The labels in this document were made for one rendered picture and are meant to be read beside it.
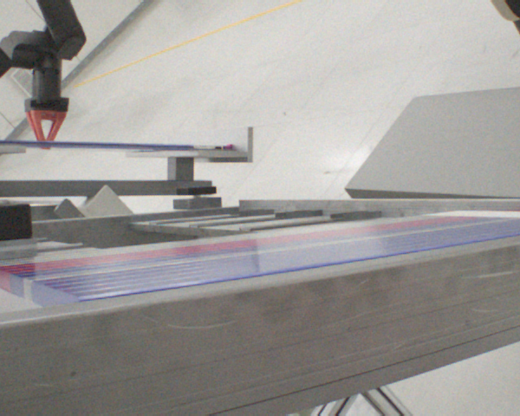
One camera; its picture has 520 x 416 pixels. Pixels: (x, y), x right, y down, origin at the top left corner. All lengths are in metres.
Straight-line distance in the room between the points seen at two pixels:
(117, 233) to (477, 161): 0.53
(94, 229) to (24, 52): 0.48
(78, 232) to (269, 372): 0.70
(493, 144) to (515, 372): 0.64
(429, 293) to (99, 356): 0.18
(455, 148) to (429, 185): 0.08
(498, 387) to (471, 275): 1.18
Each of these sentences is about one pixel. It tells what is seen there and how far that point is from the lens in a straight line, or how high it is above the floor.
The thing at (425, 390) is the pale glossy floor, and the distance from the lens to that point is 1.67.
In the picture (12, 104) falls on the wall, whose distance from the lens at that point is 8.71.
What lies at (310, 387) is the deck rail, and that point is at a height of 0.97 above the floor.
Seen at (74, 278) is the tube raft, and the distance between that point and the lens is 0.36.
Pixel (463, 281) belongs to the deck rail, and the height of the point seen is 0.92.
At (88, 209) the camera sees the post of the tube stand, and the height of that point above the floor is 0.82.
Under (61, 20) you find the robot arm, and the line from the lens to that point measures 1.32.
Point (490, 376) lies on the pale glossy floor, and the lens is 1.60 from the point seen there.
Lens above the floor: 1.18
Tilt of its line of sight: 25 degrees down
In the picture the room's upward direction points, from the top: 41 degrees counter-clockwise
